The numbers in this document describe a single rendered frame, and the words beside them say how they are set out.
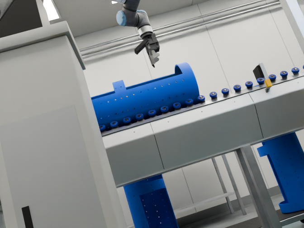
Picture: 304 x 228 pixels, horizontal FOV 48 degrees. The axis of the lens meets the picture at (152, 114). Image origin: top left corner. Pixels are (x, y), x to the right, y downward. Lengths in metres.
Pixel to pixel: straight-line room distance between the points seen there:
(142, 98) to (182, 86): 0.24
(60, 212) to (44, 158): 0.16
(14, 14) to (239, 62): 4.92
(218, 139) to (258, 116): 0.26
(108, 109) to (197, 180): 3.51
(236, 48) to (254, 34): 0.42
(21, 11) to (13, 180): 0.56
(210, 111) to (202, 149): 0.22
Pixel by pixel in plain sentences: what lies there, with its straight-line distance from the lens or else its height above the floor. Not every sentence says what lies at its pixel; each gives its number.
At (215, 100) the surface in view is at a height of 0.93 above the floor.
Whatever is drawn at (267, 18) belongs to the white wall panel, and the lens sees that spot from 6.40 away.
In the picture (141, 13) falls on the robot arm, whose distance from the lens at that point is 2.29.
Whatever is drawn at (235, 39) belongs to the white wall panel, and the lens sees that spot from 6.05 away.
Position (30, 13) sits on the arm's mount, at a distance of 1.25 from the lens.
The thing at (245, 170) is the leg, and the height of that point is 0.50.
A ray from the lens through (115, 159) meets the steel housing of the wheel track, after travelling 1.91.
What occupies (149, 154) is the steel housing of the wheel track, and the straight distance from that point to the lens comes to 1.92.
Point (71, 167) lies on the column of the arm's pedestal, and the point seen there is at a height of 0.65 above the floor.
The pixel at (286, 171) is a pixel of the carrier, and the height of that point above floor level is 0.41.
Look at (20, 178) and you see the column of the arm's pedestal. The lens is 1.05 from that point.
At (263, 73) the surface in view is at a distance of 2.23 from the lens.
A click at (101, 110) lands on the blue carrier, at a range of 1.95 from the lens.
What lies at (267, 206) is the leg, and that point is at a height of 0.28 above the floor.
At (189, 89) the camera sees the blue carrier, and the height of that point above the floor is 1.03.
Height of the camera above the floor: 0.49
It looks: 14 degrees up
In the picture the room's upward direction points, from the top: 18 degrees counter-clockwise
